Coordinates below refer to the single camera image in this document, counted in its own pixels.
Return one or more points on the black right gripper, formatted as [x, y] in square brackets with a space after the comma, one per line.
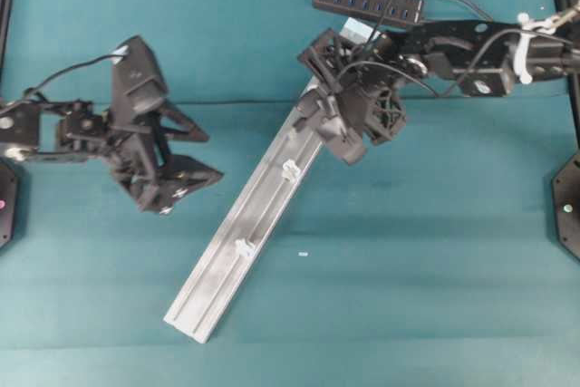
[366, 88]

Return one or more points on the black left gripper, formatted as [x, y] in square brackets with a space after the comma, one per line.
[127, 137]

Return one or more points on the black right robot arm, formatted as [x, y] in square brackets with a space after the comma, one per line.
[475, 57]

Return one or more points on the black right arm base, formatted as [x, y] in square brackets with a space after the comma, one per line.
[565, 183]

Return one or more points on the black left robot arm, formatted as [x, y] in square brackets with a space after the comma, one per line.
[28, 134]

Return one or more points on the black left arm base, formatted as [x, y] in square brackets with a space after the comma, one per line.
[8, 197]

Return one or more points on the black USB hub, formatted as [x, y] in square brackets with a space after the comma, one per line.
[398, 13]

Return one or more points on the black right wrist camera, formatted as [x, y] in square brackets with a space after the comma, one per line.
[348, 148]

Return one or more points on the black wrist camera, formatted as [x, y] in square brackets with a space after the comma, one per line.
[348, 148]
[138, 86]

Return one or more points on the silver aluminium rail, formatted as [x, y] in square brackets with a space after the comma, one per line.
[237, 244]

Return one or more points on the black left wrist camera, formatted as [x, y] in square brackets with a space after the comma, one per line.
[138, 86]

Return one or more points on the white cable tie on arm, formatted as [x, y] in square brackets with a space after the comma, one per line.
[520, 55]

